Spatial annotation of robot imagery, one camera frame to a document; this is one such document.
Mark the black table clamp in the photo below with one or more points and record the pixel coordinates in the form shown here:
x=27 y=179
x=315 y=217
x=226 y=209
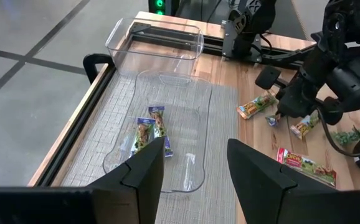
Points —
x=88 y=65

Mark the small green plant sprig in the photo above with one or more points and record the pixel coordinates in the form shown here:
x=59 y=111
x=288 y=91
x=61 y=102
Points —
x=343 y=137

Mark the clear plastic bin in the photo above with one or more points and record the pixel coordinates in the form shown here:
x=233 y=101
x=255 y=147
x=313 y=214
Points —
x=183 y=140
x=155 y=53

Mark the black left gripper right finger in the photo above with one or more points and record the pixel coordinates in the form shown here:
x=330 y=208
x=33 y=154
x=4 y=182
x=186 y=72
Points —
x=261 y=193

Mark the black box with green lights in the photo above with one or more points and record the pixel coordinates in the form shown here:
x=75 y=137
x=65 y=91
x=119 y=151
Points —
x=167 y=7

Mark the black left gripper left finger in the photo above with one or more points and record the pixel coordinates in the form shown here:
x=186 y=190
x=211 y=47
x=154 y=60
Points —
x=136 y=193

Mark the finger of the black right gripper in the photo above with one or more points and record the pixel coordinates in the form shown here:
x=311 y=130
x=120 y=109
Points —
x=286 y=101
x=304 y=105

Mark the black mounting rail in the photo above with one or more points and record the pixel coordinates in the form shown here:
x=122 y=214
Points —
x=167 y=34

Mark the purple-blue granola bar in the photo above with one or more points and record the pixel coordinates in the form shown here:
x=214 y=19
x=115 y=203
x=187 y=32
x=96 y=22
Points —
x=159 y=124
x=142 y=133
x=272 y=120

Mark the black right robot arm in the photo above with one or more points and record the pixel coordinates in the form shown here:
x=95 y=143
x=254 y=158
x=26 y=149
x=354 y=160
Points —
x=254 y=18

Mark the grey woven mat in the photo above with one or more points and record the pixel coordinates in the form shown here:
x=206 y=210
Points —
x=220 y=155

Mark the orange granola bar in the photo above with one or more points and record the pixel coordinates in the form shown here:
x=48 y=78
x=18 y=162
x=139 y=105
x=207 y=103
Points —
x=254 y=105
x=303 y=127

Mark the clear plastic bin centre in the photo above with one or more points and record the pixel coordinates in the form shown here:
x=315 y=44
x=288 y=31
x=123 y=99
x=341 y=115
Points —
x=183 y=140

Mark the red chocolate chip granola bar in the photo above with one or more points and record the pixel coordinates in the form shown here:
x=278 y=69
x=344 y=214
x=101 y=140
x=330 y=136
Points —
x=307 y=166

